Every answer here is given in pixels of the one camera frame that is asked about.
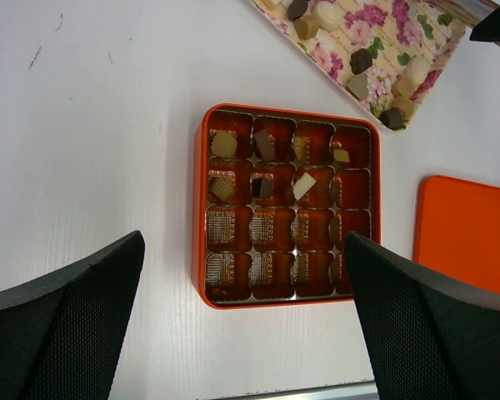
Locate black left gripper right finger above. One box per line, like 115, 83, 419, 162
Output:
343, 232, 500, 399

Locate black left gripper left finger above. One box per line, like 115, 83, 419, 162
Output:
0, 231, 145, 399

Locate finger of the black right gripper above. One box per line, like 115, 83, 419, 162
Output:
470, 1, 500, 42

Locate metal tongs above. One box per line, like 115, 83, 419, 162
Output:
440, 0, 499, 14

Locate orange box lid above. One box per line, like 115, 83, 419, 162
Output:
412, 175, 500, 294

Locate dark cup chocolate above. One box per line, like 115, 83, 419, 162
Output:
379, 107, 406, 130

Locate dark flower chocolate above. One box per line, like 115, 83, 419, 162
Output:
349, 48, 373, 75

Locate tan heart chocolate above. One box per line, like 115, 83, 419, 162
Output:
347, 74, 369, 100

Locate white round chocolate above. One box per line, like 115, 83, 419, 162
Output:
312, 1, 343, 32

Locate tan round chocolate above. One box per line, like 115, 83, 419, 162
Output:
293, 15, 320, 40

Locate white square chocolate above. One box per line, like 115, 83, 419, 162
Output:
292, 172, 316, 201

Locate orange chocolate box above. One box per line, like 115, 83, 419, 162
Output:
191, 103, 381, 309

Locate floral tray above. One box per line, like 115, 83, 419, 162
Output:
251, 0, 466, 130

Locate aluminium table rail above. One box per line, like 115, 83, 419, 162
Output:
227, 381, 379, 400

